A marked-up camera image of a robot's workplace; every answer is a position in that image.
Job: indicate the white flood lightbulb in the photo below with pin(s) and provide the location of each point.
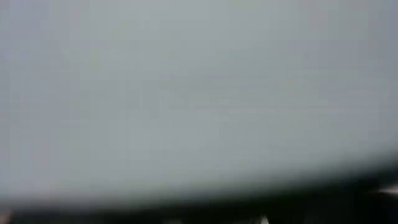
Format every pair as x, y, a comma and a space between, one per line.
186, 93

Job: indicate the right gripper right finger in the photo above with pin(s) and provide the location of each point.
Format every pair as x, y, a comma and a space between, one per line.
342, 211

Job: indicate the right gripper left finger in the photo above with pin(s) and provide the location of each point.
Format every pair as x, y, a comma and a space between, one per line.
77, 217

